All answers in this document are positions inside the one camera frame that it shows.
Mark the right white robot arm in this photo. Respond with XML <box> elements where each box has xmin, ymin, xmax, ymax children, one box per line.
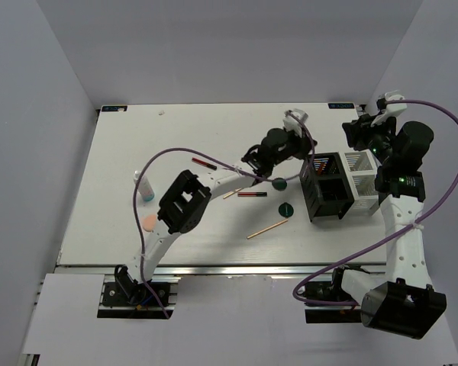
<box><xmin>329</xmin><ymin>116</ymin><xmax>447</xmax><ymax>339</ymax></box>

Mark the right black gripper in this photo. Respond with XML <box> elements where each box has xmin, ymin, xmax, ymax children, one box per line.
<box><xmin>341</xmin><ymin>112</ymin><xmax>397</xmax><ymax>166</ymax></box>

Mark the green round compact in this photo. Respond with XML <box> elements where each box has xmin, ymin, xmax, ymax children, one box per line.
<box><xmin>278</xmin><ymin>202</ymin><xmax>294</xmax><ymax>218</ymax></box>
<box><xmin>272</xmin><ymin>178</ymin><xmax>288</xmax><ymax>191</ymax></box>

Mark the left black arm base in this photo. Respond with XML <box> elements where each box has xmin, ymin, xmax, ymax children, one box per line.
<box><xmin>97</xmin><ymin>265</ymin><xmax>179</xmax><ymax>319</ymax></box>

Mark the upper green round compact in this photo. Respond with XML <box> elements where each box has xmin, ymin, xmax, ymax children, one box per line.
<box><xmin>272</xmin><ymin>178</ymin><xmax>288</xmax><ymax>191</ymax></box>

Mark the red black lip gloss tube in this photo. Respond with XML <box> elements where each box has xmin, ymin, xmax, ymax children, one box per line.
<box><xmin>192</xmin><ymin>157</ymin><xmax>218</xmax><ymax>171</ymax></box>

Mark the white slotted organizer box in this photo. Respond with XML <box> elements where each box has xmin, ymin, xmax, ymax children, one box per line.
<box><xmin>340</xmin><ymin>151</ymin><xmax>379</xmax><ymax>216</ymax></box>

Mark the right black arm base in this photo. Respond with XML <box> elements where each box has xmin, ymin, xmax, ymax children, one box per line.
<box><xmin>297</xmin><ymin>266</ymin><xmax>361</xmax><ymax>324</ymax></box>

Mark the blue corner sticker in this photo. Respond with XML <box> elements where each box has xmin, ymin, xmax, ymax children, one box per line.
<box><xmin>101</xmin><ymin>105</ymin><xmax>127</xmax><ymax>113</ymax></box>
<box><xmin>327</xmin><ymin>102</ymin><xmax>355</xmax><ymax>110</ymax></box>

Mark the black slotted organizer box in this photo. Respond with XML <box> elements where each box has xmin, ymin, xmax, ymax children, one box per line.
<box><xmin>300</xmin><ymin>152</ymin><xmax>354</xmax><ymax>222</ymax></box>

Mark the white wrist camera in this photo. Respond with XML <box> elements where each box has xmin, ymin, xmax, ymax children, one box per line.
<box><xmin>371</xmin><ymin>90</ymin><xmax>407</xmax><ymax>127</ymax></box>
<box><xmin>282</xmin><ymin>109</ymin><xmax>308</xmax><ymax>137</ymax></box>

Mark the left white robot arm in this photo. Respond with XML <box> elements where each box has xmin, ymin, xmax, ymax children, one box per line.
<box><xmin>114</xmin><ymin>127</ymin><xmax>317</xmax><ymax>304</ymax></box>

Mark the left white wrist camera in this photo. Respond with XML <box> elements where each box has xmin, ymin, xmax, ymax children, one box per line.
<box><xmin>282</xmin><ymin>109</ymin><xmax>308</xmax><ymax>137</ymax></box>

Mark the wooden stick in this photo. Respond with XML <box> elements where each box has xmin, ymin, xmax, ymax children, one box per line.
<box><xmin>246</xmin><ymin>218</ymin><xmax>289</xmax><ymax>240</ymax></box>
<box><xmin>223</xmin><ymin>188</ymin><xmax>243</xmax><ymax>199</ymax></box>

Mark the left blue corner sticker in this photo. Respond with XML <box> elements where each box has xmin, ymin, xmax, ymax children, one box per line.
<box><xmin>101</xmin><ymin>105</ymin><xmax>127</xmax><ymax>113</ymax></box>

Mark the aluminium table rail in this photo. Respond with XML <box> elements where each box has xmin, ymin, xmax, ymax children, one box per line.
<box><xmin>55</xmin><ymin>262</ymin><xmax>390</xmax><ymax>278</ymax></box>

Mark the plain pink powder puff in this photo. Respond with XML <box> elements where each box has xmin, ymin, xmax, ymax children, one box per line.
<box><xmin>141</xmin><ymin>214</ymin><xmax>157</xmax><ymax>233</ymax></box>

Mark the white bottle blue label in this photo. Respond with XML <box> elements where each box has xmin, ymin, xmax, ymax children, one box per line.
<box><xmin>133</xmin><ymin>171</ymin><xmax>155</xmax><ymax>202</ymax></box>

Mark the red lip gloss blue cap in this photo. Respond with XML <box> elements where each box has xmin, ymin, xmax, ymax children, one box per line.
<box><xmin>237</xmin><ymin>191</ymin><xmax>268</xmax><ymax>197</ymax></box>

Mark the right blue corner sticker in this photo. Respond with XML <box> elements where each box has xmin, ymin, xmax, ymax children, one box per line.
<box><xmin>327</xmin><ymin>102</ymin><xmax>355</xmax><ymax>110</ymax></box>

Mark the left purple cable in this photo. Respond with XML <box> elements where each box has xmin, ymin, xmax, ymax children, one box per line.
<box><xmin>131</xmin><ymin>111</ymin><xmax>316</xmax><ymax>319</ymax></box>

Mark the lower green round compact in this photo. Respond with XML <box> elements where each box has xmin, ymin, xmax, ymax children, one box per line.
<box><xmin>278</xmin><ymin>202</ymin><xmax>294</xmax><ymax>218</ymax></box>

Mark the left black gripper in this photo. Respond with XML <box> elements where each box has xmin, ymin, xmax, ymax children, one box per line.
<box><xmin>269</xmin><ymin>125</ymin><xmax>314</xmax><ymax>166</ymax></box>

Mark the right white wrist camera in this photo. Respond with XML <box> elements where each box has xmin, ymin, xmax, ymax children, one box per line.
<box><xmin>371</xmin><ymin>90</ymin><xmax>407</xmax><ymax>127</ymax></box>

